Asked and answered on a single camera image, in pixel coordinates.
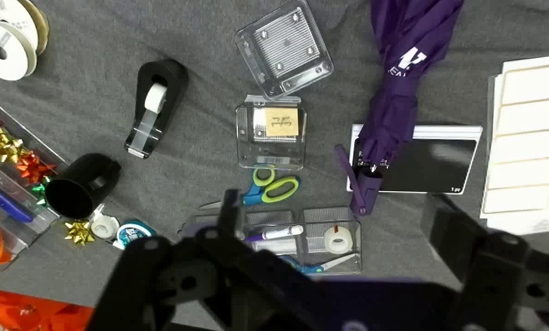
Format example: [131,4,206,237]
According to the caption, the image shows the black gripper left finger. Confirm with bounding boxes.
[89,187,326,331]

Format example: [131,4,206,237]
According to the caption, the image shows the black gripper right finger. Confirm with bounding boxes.
[425,197,549,331]

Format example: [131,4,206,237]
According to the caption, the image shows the white ribbon roll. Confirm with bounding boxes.
[0,20,32,83]

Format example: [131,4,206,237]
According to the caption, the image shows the blue tape roll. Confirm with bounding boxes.
[111,217,161,252]

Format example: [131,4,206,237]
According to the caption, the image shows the small white tape roll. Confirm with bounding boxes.
[89,204,124,239]

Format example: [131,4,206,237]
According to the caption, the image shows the clear tape roll in organizer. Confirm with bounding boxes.
[322,224,357,256]

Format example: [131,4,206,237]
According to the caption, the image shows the red ribbon roll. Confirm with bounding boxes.
[0,0,52,53]

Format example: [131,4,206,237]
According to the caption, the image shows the white marker purple cap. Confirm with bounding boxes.
[245,222,307,243]

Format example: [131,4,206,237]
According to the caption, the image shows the loose gold gift bow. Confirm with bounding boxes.
[63,219,98,246]

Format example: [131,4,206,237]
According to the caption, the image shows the blue scissors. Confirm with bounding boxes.
[282,252,359,276]

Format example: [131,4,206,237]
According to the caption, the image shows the black tablet with white edge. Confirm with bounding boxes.
[346,123,486,199]

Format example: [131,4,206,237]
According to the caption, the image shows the black cup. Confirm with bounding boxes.
[45,153,124,221]

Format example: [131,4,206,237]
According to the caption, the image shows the white label sheets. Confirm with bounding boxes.
[478,53,549,237]

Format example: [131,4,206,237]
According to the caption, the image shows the clear desk organizer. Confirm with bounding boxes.
[181,204,364,278]

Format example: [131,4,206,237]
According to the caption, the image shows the clear box holding notepad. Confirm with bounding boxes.
[234,94,311,171]

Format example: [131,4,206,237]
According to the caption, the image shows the large orange bag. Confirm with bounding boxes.
[0,285,98,331]

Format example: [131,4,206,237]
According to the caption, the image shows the grey table cloth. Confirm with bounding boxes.
[0,0,549,331]

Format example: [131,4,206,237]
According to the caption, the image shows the green gift bow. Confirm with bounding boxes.
[30,182,50,208]

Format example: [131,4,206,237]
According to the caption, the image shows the large red gift bow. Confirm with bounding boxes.
[15,149,58,186]

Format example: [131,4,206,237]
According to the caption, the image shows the blue marker pen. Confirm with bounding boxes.
[0,176,39,226]

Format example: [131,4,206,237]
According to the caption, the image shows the black tape dispenser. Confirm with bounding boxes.
[124,57,192,162]

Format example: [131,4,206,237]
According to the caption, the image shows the purple folded umbrella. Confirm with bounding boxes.
[335,0,467,217]

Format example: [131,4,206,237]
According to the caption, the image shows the gold gift bow in box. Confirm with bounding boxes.
[0,130,26,165]

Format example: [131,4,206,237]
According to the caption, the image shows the empty clear plastic container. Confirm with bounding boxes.
[234,2,337,99]

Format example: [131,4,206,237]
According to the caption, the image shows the green handled scissors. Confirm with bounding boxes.
[199,165,302,210]

